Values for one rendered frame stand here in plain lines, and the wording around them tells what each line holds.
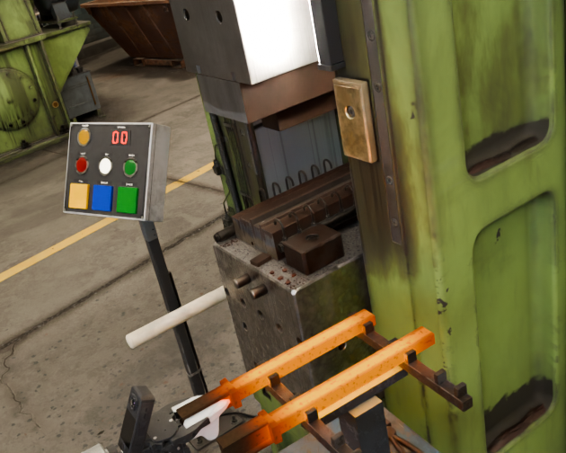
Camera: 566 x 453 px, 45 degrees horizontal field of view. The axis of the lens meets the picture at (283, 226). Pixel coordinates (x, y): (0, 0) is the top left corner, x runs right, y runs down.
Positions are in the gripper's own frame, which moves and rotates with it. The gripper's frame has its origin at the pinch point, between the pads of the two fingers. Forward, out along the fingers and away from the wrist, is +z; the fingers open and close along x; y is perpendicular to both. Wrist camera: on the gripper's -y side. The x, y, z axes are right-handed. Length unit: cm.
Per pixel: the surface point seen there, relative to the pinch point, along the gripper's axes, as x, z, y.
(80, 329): -211, 5, 97
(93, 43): -940, 243, 82
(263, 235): -46, 36, 0
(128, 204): -90, 17, -3
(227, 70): -45, 36, -42
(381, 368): 13.7, 24.8, 0.0
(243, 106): -42, 36, -34
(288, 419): 13.5, 6.1, -0.7
